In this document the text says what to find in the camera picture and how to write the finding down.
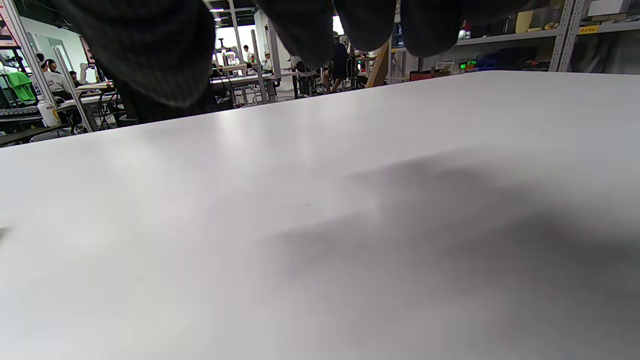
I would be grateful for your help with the metal shelf rack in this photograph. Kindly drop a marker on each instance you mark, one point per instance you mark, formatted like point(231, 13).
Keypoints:
point(565, 35)

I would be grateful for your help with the black computer keyboard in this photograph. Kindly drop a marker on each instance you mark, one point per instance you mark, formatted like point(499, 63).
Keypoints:
point(17, 112)

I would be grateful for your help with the blue storage bins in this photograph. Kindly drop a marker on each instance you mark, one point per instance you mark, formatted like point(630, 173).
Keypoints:
point(492, 62)

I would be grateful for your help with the white support pillar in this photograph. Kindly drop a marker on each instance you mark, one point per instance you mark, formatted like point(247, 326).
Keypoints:
point(25, 50)

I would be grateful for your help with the black mesh office chair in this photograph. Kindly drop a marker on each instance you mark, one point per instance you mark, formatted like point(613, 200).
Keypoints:
point(135, 107)

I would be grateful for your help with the person's right hand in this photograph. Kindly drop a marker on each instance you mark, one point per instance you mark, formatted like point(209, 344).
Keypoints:
point(150, 50)

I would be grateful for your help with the white plastic bottle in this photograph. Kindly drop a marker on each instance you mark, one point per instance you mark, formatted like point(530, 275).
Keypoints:
point(48, 112)

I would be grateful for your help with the brown cardboard panel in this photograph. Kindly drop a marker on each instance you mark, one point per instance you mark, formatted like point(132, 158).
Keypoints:
point(379, 67)

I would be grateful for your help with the green cloth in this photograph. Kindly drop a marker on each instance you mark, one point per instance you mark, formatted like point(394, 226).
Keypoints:
point(20, 86)

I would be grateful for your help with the black desk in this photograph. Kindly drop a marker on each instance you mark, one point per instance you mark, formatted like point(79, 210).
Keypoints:
point(30, 134)

